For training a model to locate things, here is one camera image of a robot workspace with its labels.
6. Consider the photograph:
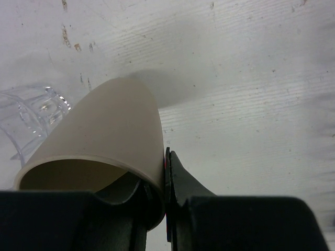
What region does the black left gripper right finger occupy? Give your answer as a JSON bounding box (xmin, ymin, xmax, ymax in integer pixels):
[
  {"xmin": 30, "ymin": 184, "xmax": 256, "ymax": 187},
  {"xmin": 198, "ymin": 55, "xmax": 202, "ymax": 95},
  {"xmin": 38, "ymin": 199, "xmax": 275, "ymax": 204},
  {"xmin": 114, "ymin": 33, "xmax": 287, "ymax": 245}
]
[{"xmin": 165, "ymin": 150, "xmax": 329, "ymax": 250}]

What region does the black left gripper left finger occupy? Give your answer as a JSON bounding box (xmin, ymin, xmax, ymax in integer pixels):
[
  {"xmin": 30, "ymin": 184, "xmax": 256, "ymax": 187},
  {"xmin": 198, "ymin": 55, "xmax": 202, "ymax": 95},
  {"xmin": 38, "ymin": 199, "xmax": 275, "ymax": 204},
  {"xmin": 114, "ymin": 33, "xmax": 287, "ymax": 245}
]
[{"xmin": 1, "ymin": 174, "xmax": 152, "ymax": 250}]

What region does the clear textured glass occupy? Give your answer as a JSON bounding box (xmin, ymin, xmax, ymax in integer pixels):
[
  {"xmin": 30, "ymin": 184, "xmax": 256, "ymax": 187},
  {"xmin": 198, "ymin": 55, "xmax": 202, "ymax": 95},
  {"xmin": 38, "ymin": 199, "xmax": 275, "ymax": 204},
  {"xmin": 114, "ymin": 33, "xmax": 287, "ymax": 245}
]
[{"xmin": 1, "ymin": 85, "xmax": 71, "ymax": 166}]

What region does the beige plastic cup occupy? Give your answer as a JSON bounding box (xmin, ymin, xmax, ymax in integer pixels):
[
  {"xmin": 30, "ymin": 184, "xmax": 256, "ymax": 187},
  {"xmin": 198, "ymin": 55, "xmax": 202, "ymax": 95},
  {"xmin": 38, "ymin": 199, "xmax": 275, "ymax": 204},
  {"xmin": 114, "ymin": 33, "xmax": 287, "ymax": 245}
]
[{"xmin": 14, "ymin": 78, "xmax": 164, "ymax": 229}]

